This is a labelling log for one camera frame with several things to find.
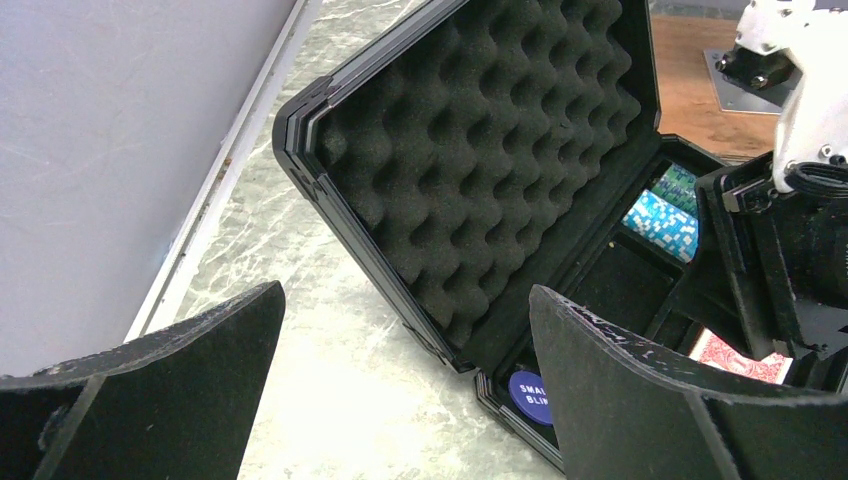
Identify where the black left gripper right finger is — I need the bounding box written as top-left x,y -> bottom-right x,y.
529,285 -> 847,479

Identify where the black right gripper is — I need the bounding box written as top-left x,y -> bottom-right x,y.
695,153 -> 847,391

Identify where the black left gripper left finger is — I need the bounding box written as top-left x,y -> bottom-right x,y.
1,281 -> 286,480

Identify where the blue small blind button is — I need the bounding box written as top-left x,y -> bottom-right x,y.
508,370 -> 553,426

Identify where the red playing card deck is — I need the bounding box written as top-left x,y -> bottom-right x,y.
689,329 -> 793,384

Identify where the white blue chip stack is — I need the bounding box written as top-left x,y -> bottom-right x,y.
621,190 -> 699,263

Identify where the green blue chip stack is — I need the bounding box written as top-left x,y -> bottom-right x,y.
650,164 -> 698,218

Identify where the black poker set case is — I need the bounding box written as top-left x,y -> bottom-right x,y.
272,1 -> 732,478

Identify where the wooden base board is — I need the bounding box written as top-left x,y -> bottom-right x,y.
651,15 -> 777,160

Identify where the grey metal stand bracket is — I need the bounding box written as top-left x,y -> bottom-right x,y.
703,49 -> 800,115

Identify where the aluminium frame rail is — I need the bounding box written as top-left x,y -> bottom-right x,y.
124,0 -> 322,342

